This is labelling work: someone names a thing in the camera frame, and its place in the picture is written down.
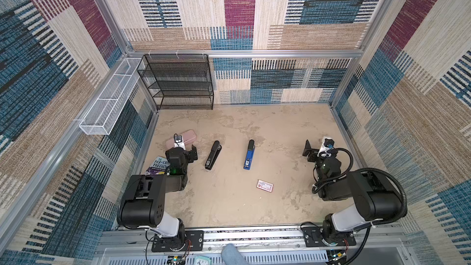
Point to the grey rounded object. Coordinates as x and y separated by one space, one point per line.
231 256

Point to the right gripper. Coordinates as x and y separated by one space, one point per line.
314 153

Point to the purple paperback book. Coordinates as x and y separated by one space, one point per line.
158 167

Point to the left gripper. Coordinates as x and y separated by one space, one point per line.
189 153

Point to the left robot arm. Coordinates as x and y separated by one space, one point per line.
143 202

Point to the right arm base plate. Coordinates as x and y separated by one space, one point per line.
315 236

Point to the red white staple box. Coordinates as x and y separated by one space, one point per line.
265 186

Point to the pink pencil case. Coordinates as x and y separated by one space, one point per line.
184 140

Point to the white wire basket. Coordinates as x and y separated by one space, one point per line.
106 109

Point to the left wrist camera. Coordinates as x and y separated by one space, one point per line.
178 141

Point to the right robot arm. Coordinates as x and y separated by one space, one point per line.
378 197

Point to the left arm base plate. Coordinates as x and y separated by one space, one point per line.
189 240

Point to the teal electronics box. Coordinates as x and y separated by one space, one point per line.
202 260

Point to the black mesh shelf rack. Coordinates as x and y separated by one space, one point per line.
179 82

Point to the black stapler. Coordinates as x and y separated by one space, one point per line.
213 155

